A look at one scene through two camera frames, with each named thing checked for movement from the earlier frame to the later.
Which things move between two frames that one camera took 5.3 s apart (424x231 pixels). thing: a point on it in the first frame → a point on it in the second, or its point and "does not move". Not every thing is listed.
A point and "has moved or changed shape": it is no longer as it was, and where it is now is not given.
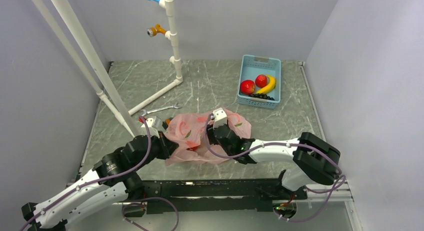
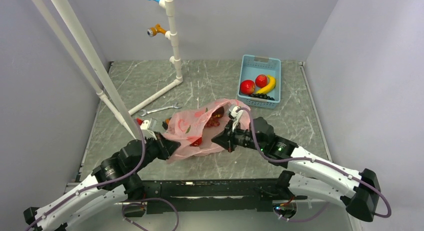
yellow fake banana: (270, 86) does not move
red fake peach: (261, 81) does not move
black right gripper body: (212, 138) → (240, 137)
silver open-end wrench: (176, 105) does not move
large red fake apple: (247, 87) does not move
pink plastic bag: (188, 131) has moved or changed shape
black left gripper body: (159, 149) does not move
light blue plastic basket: (252, 67) does not move
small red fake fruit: (193, 148) → (197, 143)
